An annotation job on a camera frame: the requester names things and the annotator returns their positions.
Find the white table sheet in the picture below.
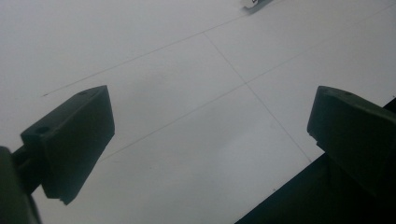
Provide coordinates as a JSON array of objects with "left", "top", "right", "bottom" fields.
[{"left": 0, "top": 0, "right": 396, "bottom": 224}]

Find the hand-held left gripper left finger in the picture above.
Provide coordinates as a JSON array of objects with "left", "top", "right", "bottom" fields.
[{"left": 12, "top": 85, "right": 116, "bottom": 205}]

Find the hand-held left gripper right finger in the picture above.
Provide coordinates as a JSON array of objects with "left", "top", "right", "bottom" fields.
[{"left": 307, "top": 86, "right": 396, "bottom": 200}]

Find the white paper tag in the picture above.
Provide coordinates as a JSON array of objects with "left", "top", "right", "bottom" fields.
[{"left": 241, "top": 0, "right": 275, "bottom": 14}]

